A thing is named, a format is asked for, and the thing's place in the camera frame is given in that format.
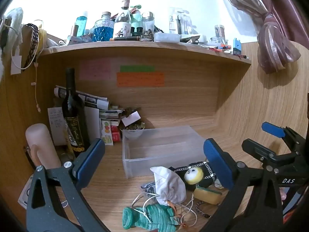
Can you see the brown braided band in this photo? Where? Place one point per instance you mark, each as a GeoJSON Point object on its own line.
{"type": "Point", "coordinates": [32, 46]}

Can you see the blue faceted glass bottle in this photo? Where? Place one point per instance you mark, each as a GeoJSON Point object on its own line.
{"type": "Point", "coordinates": [102, 30]}

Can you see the white knitted cloth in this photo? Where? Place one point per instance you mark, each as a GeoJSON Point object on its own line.
{"type": "Point", "coordinates": [9, 31]}

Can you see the brown pen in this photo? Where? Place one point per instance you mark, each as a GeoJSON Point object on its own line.
{"type": "Point", "coordinates": [125, 39]}

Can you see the clear plastic organizer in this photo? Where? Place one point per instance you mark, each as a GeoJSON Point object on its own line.
{"type": "Point", "coordinates": [178, 20]}

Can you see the white handwritten note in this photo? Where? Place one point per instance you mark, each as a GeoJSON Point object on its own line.
{"type": "Point", "coordinates": [56, 128]}

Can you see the wooden shelf board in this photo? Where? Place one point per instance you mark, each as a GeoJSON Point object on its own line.
{"type": "Point", "coordinates": [144, 49]}

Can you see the green sticky note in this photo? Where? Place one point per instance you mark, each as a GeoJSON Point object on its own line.
{"type": "Point", "coordinates": [137, 68]}

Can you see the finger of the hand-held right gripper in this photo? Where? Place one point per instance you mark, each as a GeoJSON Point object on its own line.
{"type": "Point", "coordinates": [257, 151]}
{"type": "Point", "coordinates": [272, 129]}

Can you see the white card sheet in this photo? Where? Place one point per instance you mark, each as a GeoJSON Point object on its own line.
{"type": "Point", "coordinates": [92, 123]}

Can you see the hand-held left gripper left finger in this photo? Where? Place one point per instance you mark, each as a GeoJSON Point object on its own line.
{"type": "Point", "coordinates": [90, 160]}

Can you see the fruit sticker sheet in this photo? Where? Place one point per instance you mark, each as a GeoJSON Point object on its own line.
{"type": "Point", "coordinates": [107, 133]}

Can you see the clear flat plastic box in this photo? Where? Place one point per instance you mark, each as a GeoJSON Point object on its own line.
{"type": "Point", "coordinates": [166, 37]}

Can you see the small red box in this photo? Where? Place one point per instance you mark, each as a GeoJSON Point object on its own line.
{"type": "Point", "coordinates": [116, 135]}

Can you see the mauve tied curtain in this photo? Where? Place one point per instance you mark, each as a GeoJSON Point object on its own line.
{"type": "Point", "coordinates": [272, 21]}

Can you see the rolled newspaper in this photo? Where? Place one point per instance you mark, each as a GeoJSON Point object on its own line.
{"type": "Point", "coordinates": [82, 97]}

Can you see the pink sticky note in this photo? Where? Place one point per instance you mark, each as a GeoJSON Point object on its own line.
{"type": "Point", "coordinates": [94, 69]}

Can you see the clear plastic storage bin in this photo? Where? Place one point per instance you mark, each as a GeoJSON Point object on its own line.
{"type": "Point", "coordinates": [159, 147]}

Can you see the pale pink cylinder candle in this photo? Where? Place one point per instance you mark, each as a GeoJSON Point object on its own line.
{"type": "Point", "coordinates": [42, 147]}

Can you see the clear labelled glass bottle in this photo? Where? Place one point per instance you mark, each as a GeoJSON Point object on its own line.
{"type": "Point", "coordinates": [123, 23]}

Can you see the small glass tumbler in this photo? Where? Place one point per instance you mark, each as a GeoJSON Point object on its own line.
{"type": "Point", "coordinates": [219, 32]}

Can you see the orange sticky note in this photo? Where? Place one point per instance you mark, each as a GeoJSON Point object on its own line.
{"type": "Point", "coordinates": [140, 79]}

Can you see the light blue liquid bottle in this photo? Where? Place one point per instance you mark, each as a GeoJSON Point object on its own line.
{"type": "Point", "coordinates": [80, 26]}

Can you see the person's right hand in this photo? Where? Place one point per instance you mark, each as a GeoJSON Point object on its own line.
{"type": "Point", "coordinates": [284, 196]}

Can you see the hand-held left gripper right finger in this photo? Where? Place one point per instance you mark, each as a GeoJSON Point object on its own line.
{"type": "Point", "coordinates": [217, 166]}

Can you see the white hanging tag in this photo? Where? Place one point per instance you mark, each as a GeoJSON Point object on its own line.
{"type": "Point", "coordinates": [16, 62]}

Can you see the blue patterned cloth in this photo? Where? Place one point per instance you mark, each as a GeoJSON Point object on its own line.
{"type": "Point", "coordinates": [148, 187]}

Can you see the mint green spray bottle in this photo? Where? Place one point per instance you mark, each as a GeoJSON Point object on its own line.
{"type": "Point", "coordinates": [136, 19]}

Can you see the blue small device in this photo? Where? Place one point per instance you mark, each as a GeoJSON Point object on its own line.
{"type": "Point", "coordinates": [237, 47]}

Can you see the yellow sponge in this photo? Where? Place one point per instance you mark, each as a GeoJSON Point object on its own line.
{"type": "Point", "coordinates": [207, 195]}

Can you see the clear glass jar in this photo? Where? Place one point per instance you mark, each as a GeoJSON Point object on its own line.
{"type": "Point", "coordinates": [147, 21]}

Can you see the green knitted pouch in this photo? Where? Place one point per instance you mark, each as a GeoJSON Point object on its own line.
{"type": "Point", "coordinates": [147, 218]}

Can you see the dark wine bottle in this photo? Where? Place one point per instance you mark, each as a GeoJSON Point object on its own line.
{"type": "Point", "coordinates": [73, 118]}

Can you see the small clear bowl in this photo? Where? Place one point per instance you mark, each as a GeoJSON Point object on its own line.
{"type": "Point", "coordinates": [131, 134]}

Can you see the stack of booklets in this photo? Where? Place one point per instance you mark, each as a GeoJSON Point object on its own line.
{"type": "Point", "coordinates": [111, 114]}

